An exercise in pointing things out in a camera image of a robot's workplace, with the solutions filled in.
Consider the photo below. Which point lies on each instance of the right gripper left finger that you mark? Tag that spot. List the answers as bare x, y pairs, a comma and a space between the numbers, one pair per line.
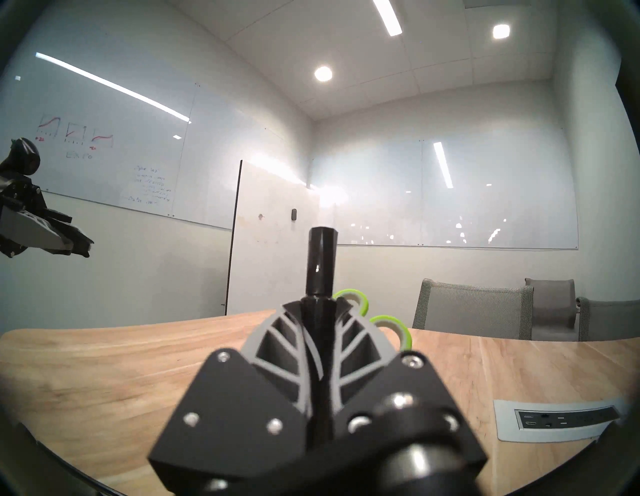
240, 415

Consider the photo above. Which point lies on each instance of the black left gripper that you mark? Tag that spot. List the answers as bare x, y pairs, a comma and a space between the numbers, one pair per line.
22, 195

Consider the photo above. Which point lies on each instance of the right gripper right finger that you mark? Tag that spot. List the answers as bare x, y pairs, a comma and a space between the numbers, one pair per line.
400, 415

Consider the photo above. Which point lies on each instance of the black permanent marker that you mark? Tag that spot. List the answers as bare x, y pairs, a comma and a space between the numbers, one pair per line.
321, 270

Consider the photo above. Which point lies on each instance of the silver table outlet panel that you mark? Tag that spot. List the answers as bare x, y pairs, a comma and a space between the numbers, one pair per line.
505, 420

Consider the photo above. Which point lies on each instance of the grey mesh-back chair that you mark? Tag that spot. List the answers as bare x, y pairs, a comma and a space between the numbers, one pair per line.
475, 310
610, 320

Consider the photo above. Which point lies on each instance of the rolling whiteboard on stand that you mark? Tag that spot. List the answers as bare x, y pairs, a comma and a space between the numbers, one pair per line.
270, 240

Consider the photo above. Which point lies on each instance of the grey armrest office chair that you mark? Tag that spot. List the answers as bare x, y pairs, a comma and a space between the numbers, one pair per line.
552, 305

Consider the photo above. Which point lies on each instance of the round recessed ceiling light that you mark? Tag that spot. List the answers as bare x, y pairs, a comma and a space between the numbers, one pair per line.
323, 73
501, 31

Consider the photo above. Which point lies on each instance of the linear ceiling light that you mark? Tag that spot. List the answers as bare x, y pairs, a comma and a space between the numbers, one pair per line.
388, 16

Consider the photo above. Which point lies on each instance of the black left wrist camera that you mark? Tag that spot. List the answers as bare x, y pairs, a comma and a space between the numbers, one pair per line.
22, 155

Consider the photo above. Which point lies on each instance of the wall whiteboard with writing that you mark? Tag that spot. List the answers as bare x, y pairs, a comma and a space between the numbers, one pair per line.
125, 150

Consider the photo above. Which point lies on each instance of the plain glass wall whiteboard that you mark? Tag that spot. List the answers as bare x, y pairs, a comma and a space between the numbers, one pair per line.
475, 200

